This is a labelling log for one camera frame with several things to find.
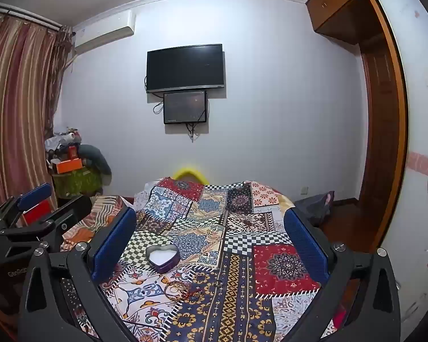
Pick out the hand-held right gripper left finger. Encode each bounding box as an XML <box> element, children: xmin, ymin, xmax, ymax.
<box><xmin>18</xmin><ymin>207</ymin><xmax>143</xmax><ymax>342</ymax></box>

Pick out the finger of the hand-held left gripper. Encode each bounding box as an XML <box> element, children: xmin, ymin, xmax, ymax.
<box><xmin>0</xmin><ymin>195</ymin><xmax>93</xmax><ymax>253</ymax></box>
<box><xmin>0</xmin><ymin>183</ymin><xmax>53</xmax><ymax>229</ymax></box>

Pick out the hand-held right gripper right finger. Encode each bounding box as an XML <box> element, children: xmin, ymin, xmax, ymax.
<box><xmin>284</xmin><ymin>207</ymin><xmax>402</xmax><ymax>342</ymax></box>

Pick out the purple heart-shaped tin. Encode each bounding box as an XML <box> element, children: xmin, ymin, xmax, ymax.
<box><xmin>145</xmin><ymin>244</ymin><xmax>181</xmax><ymax>274</ymax></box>

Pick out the thin gold bangle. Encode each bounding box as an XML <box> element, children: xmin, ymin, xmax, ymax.
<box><xmin>165</xmin><ymin>281</ymin><xmax>188</xmax><ymax>302</ymax></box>

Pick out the red string bracelet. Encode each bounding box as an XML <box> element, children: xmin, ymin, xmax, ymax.
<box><xmin>180</xmin><ymin>285</ymin><xmax>208</xmax><ymax>302</ymax></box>

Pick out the red stool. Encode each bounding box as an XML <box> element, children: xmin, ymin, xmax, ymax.
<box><xmin>23</xmin><ymin>199</ymin><xmax>56</xmax><ymax>227</ymax></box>

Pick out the orange striped blanket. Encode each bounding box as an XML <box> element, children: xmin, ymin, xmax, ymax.
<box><xmin>60</xmin><ymin>195</ymin><xmax>129</xmax><ymax>253</ymax></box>

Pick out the green patterned bag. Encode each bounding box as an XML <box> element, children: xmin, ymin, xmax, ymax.
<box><xmin>53</xmin><ymin>169</ymin><xmax>103</xmax><ymax>198</ymax></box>

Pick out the dark plastic bag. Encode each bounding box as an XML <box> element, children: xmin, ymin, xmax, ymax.
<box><xmin>293</xmin><ymin>190</ymin><xmax>335</xmax><ymax>227</ymax></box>

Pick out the orange box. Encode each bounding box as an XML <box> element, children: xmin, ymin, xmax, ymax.
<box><xmin>55</xmin><ymin>158</ymin><xmax>83</xmax><ymax>174</ymax></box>

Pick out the grey plush toy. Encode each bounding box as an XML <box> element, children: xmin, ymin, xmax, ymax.
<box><xmin>79</xmin><ymin>144</ymin><xmax>112</xmax><ymax>186</ymax></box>

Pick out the patchwork printed blanket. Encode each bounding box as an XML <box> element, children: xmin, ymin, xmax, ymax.
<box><xmin>60</xmin><ymin>176</ymin><xmax>338</xmax><ymax>342</ymax></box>

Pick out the striped red curtain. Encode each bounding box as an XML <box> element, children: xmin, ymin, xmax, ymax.
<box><xmin>0</xmin><ymin>14</ymin><xmax>74</xmax><ymax>221</ymax></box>

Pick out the yellow plastic item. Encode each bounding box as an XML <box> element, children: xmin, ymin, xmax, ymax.
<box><xmin>173</xmin><ymin>166</ymin><xmax>207</xmax><ymax>185</ymax></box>

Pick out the brown wooden door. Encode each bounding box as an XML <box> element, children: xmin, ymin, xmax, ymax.
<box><xmin>358</xmin><ymin>41</ymin><xmax>400</xmax><ymax>205</ymax></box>

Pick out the white air conditioner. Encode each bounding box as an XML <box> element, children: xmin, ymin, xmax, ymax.
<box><xmin>73</xmin><ymin>10</ymin><xmax>136</xmax><ymax>48</ymax></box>

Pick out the wooden overhead cabinet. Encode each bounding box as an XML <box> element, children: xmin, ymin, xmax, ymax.
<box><xmin>305</xmin><ymin>0</ymin><xmax>396</xmax><ymax>45</ymax></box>

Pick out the black monitor cable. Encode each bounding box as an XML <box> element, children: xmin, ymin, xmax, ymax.
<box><xmin>185</xmin><ymin>123</ymin><xmax>201</xmax><ymax>143</ymax></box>

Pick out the small black wall monitor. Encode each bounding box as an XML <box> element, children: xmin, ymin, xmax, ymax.
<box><xmin>163</xmin><ymin>90</ymin><xmax>207</xmax><ymax>125</ymax></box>

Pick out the black wall television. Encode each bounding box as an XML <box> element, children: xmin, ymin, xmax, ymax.
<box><xmin>146</xmin><ymin>44</ymin><xmax>225</xmax><ymax>94</ymax></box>

